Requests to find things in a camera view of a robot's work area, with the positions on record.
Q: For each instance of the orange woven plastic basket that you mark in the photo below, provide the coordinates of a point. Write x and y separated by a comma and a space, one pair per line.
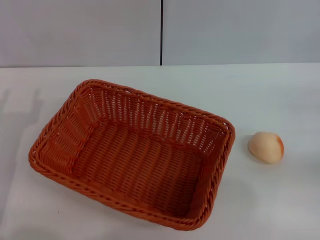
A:
140, 165

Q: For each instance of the pale peach with red blush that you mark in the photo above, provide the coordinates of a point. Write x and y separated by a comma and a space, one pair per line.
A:
265, 148

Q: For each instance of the black vertical wall seam strip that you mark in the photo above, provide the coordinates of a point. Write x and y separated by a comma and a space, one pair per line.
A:
161, 32

